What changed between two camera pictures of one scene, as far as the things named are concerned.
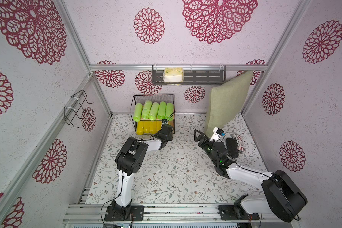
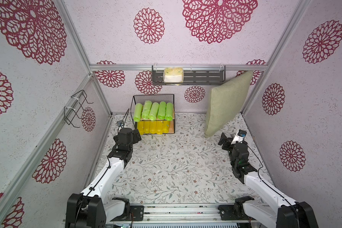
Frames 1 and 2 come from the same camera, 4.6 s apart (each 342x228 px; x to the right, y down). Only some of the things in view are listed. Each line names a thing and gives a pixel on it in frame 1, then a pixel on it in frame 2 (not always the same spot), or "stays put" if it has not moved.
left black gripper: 170,137 -> 136,136
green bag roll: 137,111 stays put
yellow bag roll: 153,127 stays put
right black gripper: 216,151 -> 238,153
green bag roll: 169,111 stays put
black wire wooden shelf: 148,112 stays put
